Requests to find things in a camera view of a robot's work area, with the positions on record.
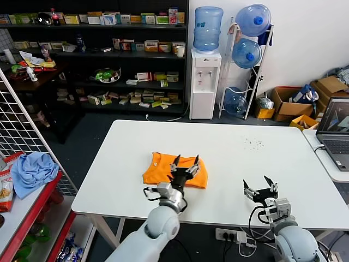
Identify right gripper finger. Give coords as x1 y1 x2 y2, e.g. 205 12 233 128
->
242 179 257 200
262 175 279 192

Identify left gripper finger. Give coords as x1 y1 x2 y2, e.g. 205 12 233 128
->
186 154 200 176
170 154 181 172

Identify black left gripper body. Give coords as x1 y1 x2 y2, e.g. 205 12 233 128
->
171 168 194 192

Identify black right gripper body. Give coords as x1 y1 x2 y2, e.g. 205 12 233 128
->
252 187 279 205

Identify orange t-shirt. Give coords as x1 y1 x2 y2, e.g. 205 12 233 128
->
142 152 209 189

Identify grey blue clothes pile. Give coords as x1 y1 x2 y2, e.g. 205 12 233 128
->
325 64 349 86

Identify large white table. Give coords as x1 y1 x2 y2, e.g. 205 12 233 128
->
70 119 349 231

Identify white power strip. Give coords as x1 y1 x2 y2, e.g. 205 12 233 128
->
215 227 248 244

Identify small white side table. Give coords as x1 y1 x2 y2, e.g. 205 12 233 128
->
302 128 349 183

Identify white water dispenser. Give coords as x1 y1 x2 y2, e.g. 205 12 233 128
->
190 48 222 121

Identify yellow storage bin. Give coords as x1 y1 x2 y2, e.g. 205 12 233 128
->
289 114 320 131

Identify grey open laptop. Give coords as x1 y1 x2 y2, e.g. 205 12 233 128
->
315 97 349 172

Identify small yellow cardboard box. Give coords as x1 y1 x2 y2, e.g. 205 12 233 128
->
254 107 276 120

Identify blue water jug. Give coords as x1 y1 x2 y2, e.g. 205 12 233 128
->
234 3 272 38
231 38 263 69
224 87 249 115
192 7 224 53

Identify open brown cardboard box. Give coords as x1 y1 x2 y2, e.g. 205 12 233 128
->
270 86 315 123

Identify crumpled plastic bag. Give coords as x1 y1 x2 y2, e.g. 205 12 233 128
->
257 96 274 110

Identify white metal jug rack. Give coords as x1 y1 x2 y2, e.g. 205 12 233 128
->
218 17 275 121

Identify blue bag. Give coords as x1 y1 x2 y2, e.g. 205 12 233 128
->
291 84 320 105

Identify black shelf unit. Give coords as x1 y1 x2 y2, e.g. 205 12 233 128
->
0 0 190 115

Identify green white patterned bowl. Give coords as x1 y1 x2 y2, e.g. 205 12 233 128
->
89 67 122 84

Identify tan cardboard box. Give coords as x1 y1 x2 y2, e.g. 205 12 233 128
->
310 76 349 117

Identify blue white packet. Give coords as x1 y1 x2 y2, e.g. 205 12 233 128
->
56 231 84 262

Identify crumpled light blue cloth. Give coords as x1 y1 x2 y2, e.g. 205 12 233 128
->
10 152 59 199

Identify green packaged goods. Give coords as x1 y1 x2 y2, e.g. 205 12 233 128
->
28 222 52 244

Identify dark blue cloth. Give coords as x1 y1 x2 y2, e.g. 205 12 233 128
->
257 23 274 47

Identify red white shelf cart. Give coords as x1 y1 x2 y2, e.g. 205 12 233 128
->
0 152 79 262

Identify dark blue bottle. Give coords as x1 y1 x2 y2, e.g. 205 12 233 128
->
75 34 87 53

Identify dark wooden table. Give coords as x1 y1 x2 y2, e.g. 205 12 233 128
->
0 60 86 145

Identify blue white medicine box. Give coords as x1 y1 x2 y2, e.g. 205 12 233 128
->
100 15 117 26

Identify white plastic bottle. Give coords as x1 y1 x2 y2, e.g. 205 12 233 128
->
26 66 38 82

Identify red snack bag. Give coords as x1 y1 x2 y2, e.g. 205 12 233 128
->
0 168 15 213

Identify yellow white paper packets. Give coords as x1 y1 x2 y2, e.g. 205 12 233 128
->
18 50 57 69

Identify cola bottle red cap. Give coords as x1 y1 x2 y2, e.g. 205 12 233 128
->
50 8 62 27

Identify shiny black helmet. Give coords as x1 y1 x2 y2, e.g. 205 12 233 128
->
36 12 53 26

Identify white cylinder container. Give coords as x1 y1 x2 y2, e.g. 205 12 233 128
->
2 48 17 65

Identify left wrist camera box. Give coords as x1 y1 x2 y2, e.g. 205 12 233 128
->
157 182 174 200

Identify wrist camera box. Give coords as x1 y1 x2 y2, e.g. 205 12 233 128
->
263 198 291 223
157 182 174 200

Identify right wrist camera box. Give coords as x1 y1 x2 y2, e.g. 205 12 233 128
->
263 198 291 223

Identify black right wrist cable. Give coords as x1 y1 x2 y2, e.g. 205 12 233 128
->
248 206 273 241

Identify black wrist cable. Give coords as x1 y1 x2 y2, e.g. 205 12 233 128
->
142 186 162 202
248 206 273 241

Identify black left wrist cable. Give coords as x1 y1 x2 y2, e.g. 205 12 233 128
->
142 186 162 202

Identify white power cable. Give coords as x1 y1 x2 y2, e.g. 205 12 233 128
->
145 101 191 122

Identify black plug cord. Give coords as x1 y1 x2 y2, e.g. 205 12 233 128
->
222 236 233 262

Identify black looped power cable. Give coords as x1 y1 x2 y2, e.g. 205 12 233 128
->
174 239 191 262

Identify white wire grid panel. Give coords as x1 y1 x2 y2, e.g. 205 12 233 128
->
0 67 79 197

